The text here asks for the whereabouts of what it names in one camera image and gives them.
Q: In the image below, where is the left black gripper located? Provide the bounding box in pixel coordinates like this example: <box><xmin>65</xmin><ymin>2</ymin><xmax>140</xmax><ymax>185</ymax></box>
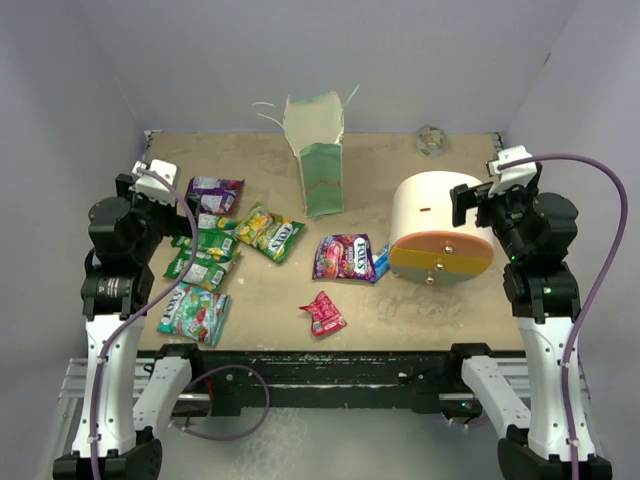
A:
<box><xmin>115</xmin><ymin>175</ymin><xmax>197</xmax><ymax>262</ymax></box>

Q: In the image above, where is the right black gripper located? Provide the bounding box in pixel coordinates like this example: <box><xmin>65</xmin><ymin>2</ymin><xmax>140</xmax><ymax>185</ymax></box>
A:
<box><xmin>451</xmin><ymin>175</ymin><xmax>539</xmax><ymax>261</ymax></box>

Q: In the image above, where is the white round drawer box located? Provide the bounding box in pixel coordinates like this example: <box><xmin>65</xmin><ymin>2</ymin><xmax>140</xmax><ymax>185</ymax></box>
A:
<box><xmin>388</xmin><ymin>171</ymin><xmax>495</xmax><ymax>285</ymax></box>

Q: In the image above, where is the green snack packet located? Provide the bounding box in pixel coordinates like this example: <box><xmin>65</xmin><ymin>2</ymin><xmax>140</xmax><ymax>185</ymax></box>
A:
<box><xmin>196</xmin><ymin>213</ymin><xmax>239</xmax><ymax>263</ymax></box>
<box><xmin>163</xmin><ymin>249</ymin><xmax>240</xmax><ymax>292</ymax></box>

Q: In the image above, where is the blue snack packet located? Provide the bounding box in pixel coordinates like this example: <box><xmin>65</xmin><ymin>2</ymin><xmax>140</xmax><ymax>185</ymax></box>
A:
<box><xmin>372</xmin><ymin>245</ymin><xmax>390</xmax><ymax>282</ymax></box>

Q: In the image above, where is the purple Fox's candy bag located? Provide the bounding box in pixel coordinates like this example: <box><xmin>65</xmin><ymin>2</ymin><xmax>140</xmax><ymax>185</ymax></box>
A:
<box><xmin>312</xmin><ymin>234</ymin><xmax>376</xmax><ymax>283</ymax></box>

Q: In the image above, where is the green paper bag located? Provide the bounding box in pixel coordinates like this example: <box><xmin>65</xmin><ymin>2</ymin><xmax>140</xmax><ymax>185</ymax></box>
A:
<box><xmin>260</xmin><ymin>89</ymin><xmax>358</xmax><ymax>218</ymax></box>

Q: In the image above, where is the red snack packet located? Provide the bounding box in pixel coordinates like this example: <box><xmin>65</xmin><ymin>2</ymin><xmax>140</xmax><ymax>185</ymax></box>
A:
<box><xmin>300</xmin><ymin>291</ymin><xmax>347</xmax><ymax>338</ymax></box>

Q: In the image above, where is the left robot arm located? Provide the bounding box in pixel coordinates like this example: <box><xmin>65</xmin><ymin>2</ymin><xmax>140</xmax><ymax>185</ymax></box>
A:
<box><xmin>52</xmin><ymin>165</ymin><xmax>206</xmax><ymax>479</ymax></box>

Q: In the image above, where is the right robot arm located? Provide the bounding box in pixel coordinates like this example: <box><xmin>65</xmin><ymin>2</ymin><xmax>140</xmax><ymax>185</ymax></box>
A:
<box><xmin>444</xmin><ymin>184</ymin><xmax>613</xmax><ymax>479</ymax></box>

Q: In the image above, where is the teal Fox's candy bag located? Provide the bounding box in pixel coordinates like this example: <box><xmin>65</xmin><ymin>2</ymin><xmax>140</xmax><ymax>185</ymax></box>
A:
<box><xmin>157</xmin><ymin>282</ymin><xmax>232</xmax><ymax>347</ymax></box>

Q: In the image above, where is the yellow green Fox's candy bag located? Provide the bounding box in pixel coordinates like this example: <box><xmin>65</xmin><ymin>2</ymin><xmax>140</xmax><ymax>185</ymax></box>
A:
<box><xmin>233</xmin><ymin>202</ymin><xmax>305</xmax><ymax>264</ymax></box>

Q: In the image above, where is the purple snack packet back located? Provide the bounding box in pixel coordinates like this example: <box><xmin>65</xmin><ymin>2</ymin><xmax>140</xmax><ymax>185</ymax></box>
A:
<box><xmin>187</xmin><ymin>176</ymin><xmax>245</xmax><ymax>215</ymax></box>

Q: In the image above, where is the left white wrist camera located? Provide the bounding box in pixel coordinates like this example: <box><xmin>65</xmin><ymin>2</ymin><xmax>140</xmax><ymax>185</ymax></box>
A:
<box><xmin>131</xmin><ymin>159</ymin><xmax>178</xmax><ymax>207</ymax></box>

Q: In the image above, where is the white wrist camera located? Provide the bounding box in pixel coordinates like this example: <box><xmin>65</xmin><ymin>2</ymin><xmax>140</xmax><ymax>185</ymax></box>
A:
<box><xmin>131</xmin><ymin>159</ymin><xmax>178</xmax><ymax>207</ymax></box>
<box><xmin>487</xmin><ymin>145</ymin><xmax>537</xmax><ymax>197</ymax></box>

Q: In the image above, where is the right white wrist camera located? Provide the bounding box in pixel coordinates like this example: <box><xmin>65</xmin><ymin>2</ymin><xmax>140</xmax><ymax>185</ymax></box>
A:
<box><xmin>487</xmin><ymin>145</ymin><xmax>537</xmax><ymax>197</ymax></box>

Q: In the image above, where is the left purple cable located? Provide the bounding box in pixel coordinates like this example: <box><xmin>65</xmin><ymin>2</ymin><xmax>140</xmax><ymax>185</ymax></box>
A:
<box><xmin>87</xmin><ymin>169</ymin><xmax>271</xmax><ymax>480</ymax></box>

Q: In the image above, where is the purple cable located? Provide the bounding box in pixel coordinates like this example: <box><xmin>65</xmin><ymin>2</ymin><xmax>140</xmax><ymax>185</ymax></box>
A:
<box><xmin>447</xmin><ymin>153</ymin><xmax>630</xmax><ymax>480</ymax></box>
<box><xmin>87</xmin><ymin>169</ymin><xmax>271</xmax><ymax>480</ymax></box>

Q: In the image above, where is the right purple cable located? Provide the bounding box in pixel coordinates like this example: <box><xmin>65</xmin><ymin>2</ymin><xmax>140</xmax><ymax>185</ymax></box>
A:
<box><xmin>447</xmin><ymin>153</ymin><xmax>630</xmax><ymax>480</ymax></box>

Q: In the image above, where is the black base frame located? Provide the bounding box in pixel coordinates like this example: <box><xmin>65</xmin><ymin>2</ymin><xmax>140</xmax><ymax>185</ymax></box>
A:
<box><xmin>144</xmin><ymin>343</ymin><xmax>494</xmax><ymax>416</ymax></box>

